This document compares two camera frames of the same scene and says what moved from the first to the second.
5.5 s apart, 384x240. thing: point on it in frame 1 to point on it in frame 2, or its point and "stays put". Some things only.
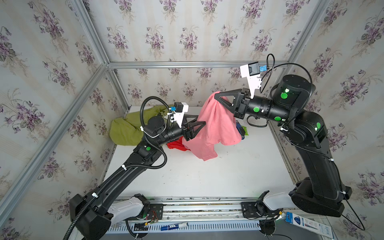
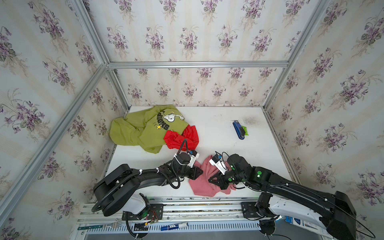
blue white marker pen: [174, 226] stays put
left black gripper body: [184, 130] to [190, 170]
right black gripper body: [241, 103] to [223, 177]
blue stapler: [240, 129] stays put
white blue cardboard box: [309, 224] stays put
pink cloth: [221, 125] to [202, 186]
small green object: [245, 130] stays put
